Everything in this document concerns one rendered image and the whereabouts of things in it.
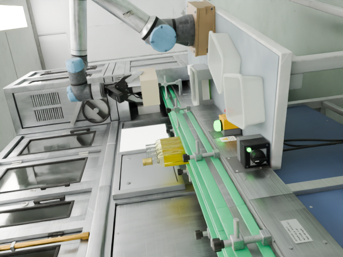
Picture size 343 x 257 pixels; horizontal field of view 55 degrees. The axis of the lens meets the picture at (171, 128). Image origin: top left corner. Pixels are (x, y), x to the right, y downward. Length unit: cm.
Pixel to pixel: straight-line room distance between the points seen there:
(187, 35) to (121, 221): 88
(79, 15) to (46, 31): 430
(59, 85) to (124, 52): 278
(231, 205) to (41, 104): 201
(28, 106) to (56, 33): 324
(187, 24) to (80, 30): 48
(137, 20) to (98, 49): 387
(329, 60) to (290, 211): 44
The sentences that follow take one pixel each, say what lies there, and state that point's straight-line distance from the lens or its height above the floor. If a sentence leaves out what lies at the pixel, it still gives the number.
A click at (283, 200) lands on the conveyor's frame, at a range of 91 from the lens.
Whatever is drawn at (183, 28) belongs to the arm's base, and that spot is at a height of 89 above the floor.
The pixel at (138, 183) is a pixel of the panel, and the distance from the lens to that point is 161.
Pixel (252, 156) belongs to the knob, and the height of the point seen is 81.
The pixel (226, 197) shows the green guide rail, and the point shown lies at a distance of 96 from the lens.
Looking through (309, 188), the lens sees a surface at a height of 70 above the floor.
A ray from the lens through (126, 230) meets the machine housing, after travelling 137.
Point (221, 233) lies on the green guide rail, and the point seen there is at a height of 96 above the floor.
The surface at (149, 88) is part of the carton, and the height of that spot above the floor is 109.
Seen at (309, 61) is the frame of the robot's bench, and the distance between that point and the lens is 102.
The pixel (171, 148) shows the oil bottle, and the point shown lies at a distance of 155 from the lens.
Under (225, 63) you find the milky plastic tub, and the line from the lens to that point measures 122.
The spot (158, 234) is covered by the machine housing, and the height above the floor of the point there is 113.
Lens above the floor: 112
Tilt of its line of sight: 4 degrees down
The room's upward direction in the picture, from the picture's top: 98 degrees counter-clockwise
